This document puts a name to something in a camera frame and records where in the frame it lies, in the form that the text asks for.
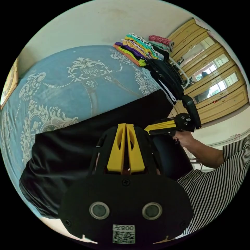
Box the person's right hand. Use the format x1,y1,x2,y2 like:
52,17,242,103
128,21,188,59
172,130,196,149

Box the person's body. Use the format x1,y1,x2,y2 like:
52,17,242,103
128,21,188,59
175,134,250,240

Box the person's right forearm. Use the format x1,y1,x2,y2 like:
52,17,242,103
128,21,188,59
184,137,225,170

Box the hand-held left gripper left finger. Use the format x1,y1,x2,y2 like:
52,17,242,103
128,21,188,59
107,123,127,173

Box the wooden framed picture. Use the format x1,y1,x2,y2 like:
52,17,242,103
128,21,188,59
0,58,19,110

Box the yellow wooden cupboard with mirrors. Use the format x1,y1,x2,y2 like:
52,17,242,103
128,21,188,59
165,17,250,125

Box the pile of clothes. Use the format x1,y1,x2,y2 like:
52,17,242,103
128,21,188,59
113,33,185,107

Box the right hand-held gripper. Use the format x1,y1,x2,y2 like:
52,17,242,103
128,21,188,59
144,112,197,139

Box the black pants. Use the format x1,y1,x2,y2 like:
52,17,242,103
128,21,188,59
19,89,194,220

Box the bed with blue patterned quilt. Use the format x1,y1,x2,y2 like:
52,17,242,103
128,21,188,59
0,45,177,216

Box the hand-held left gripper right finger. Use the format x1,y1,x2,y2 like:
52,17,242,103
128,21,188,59
126,124,146,174

